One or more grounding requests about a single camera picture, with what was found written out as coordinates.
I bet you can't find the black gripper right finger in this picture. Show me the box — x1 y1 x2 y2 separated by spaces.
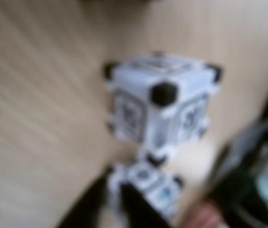
120 182 171 228

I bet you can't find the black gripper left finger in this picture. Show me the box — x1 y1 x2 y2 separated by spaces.
59 175 112 228

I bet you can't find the white cube paperclip symbol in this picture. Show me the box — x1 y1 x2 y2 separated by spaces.
106 161 184 220

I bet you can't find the white cube lightning symbol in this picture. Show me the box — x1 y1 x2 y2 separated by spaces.
103 51 224 166

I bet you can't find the dark blurred background furniture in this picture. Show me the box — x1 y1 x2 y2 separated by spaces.
205 64 268 228

